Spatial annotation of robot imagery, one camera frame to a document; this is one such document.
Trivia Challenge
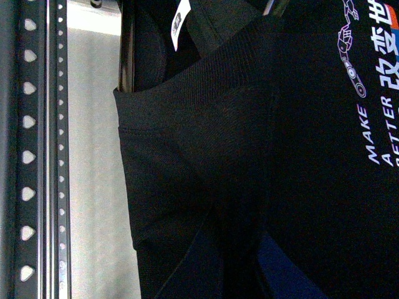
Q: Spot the black printed t-shirt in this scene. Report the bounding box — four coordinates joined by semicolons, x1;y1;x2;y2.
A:
113;1;398;298

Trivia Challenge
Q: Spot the thin metal clothes hanger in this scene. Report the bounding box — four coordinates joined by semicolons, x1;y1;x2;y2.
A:
118;1;135;93

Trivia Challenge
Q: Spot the black perforated rack post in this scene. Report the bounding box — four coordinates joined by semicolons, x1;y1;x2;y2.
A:
1;1;72;298

